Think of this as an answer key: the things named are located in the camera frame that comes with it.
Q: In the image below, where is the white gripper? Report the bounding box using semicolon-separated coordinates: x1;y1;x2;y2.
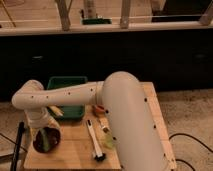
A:
27;112;60;129

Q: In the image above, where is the green pepper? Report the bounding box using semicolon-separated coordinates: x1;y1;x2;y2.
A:
40;129;50;152

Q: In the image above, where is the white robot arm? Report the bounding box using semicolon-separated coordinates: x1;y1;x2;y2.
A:
12;72;170;171

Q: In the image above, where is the purple bowl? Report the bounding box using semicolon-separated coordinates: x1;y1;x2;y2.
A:
33;127;61;153

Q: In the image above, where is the yellow corn cob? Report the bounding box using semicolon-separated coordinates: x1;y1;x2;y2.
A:
49;106;63;116

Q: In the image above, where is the black pole left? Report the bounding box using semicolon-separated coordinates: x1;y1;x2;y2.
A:
10;122;25;171

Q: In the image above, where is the green plastic tray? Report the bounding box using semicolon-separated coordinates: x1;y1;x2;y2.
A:
47;76;87;121

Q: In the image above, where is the orange carrot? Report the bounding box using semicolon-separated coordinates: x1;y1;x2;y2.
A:
92;105;105;117

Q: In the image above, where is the green plastic cup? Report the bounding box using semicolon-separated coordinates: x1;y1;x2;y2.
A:
104;133;115;149

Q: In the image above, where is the black floor cable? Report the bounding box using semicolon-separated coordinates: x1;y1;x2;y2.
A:
168;132;213;171

